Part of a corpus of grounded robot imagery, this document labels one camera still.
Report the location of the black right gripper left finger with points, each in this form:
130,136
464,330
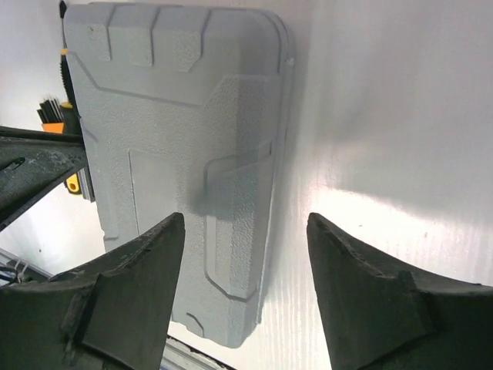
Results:
110,313

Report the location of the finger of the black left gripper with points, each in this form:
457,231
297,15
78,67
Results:
32,164

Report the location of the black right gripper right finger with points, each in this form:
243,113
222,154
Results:
379,312

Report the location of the grey plastic tool case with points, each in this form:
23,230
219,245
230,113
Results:
184,109

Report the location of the hex key set orange holder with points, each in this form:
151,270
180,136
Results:
51,117

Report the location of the flathead screwdriver black yellow handle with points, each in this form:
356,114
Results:
68,108

